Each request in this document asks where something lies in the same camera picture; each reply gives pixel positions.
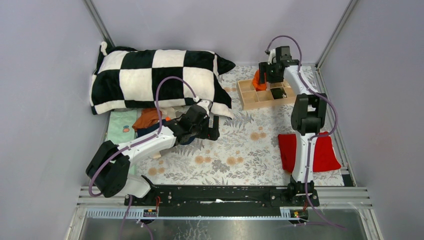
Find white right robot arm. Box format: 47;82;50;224
258;46;327;206

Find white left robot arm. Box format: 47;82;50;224
85;103;220;206

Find wooden compartment organizer box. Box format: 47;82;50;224
236;79;296;111

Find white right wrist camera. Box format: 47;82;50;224
266;48;277;65

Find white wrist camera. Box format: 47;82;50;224
196;99;212;115
266;48;277;65

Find cream beige garment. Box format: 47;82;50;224
159;106;184;120

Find orange underwear white trim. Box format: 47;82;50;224
252;69;267;92

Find mint green printed cloth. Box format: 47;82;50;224
105;109;138;145

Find navy underwear orange trim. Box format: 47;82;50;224
135;122;195;146

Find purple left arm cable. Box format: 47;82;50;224
87;76;201;198

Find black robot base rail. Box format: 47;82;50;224
124;184;320;211

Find rolled dark green garment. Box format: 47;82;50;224
270;87;287;100

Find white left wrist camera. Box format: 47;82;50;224
196;99;212;115

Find perforated metal cable tray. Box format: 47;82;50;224
86;207;310;220

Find black white checkered pillow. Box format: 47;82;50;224
89;41;235;118

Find red folded cloth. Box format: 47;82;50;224
277;133;342;173

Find rust brown garment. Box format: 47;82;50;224
132;108;162;131

